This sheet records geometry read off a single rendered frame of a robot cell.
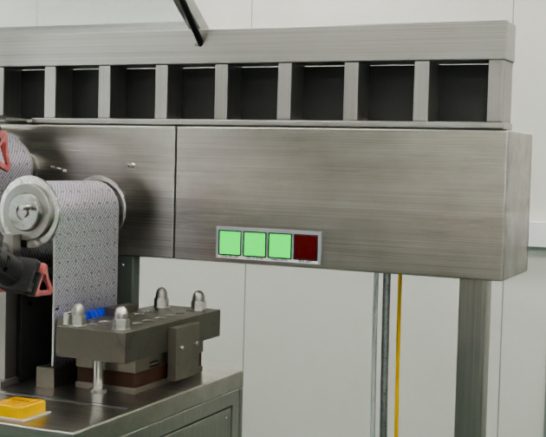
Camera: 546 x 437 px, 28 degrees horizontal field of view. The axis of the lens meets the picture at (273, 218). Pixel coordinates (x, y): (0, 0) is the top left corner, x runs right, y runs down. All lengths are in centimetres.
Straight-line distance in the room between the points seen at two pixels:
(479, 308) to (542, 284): 219
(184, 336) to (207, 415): 18
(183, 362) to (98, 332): 23
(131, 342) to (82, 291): 24
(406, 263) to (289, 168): 32
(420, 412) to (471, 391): 236
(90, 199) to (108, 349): 37
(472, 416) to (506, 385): 223
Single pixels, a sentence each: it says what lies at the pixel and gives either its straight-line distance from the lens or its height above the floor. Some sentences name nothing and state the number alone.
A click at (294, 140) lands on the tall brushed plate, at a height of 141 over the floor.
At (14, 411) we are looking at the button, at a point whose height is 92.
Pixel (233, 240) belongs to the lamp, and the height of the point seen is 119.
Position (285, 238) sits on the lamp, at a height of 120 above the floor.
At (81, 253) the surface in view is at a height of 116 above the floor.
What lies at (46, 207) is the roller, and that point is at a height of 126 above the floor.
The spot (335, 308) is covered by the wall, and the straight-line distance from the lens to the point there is 482.
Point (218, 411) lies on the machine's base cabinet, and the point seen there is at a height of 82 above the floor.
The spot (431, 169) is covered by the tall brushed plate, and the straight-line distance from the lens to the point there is 222.
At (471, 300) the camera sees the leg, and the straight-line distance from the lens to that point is 238.
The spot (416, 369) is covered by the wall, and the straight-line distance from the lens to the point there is 474.
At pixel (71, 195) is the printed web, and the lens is 229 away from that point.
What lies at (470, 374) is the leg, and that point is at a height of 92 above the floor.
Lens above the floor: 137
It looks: 3 degrees down
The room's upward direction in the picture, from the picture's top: 1 degrees clockwise
